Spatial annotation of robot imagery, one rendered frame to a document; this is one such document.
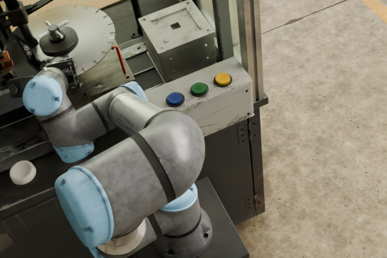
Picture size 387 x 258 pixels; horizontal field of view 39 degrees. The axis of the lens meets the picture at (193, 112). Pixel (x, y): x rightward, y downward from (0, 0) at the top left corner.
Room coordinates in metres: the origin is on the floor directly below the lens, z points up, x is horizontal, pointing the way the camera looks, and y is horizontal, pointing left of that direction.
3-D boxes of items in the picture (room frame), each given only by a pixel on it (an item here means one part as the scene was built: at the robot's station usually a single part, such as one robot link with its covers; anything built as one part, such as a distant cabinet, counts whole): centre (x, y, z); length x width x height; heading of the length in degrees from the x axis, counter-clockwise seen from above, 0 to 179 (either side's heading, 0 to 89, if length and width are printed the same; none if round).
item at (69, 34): (1.24, 0.34, 0.96); 0.11 x 0.11 x 0.03
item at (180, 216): (0.67, 0.09, 0.91); 0.13 x 0.12 x 0.14; 113
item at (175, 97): (0.98, 0.04, 0.90); 0.04 x 0.04 x 0.02
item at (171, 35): (1.27, 0.00, 0.82); 0.18 x 0.18 x 0.15; 15
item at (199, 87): (1.00, -0.03, 0.90); 0.04 x 0.04 x 0.02
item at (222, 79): (1.01, -0.09, 0.90); 0.04 x 0.04 x 0.02
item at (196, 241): (0.67, 0.09, 0.80); 0.15 x 0.15 x 0.10
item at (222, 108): (1.01, -0.02, 0.82); 0.28 x 0.11 x 0.15; 105
